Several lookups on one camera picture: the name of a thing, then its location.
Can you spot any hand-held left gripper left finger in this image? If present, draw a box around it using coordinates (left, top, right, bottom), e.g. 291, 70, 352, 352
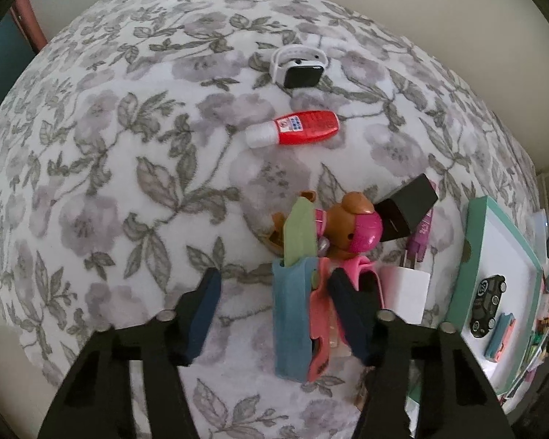
39, 267, 223, 439

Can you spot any floral printed blanket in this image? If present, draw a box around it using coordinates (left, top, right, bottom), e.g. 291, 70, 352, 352
0, 0, 549, 439

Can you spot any white smartwatch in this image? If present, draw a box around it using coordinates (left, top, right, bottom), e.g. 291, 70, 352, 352
270, 45, 330, 89

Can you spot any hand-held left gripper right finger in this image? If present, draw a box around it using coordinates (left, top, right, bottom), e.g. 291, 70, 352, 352
327, 269, 518, 439

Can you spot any brown toy dog pink outfit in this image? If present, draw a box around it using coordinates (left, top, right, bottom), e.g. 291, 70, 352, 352
264, 192, 384, 266

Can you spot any purple stick device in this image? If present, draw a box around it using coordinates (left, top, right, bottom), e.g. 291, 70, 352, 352
405, 206, 435, 268

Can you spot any red glue bottle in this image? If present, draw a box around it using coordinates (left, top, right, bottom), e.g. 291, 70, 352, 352
244, 110, 340, 148

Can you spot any black charger cube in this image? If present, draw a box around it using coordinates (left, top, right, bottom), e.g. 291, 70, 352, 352
374, 174, 439, 242

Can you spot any blue and pink eraser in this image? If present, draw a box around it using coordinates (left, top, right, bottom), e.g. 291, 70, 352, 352
485, 313, 517, 363

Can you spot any teal framed white tray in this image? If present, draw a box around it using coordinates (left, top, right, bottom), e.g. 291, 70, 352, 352
407, 196, 545, 421

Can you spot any black toy car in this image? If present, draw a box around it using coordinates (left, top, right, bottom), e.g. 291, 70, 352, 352
469, 274, 506, 339

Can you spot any white charger cube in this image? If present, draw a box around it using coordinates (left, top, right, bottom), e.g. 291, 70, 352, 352
380, 266, 432, 325

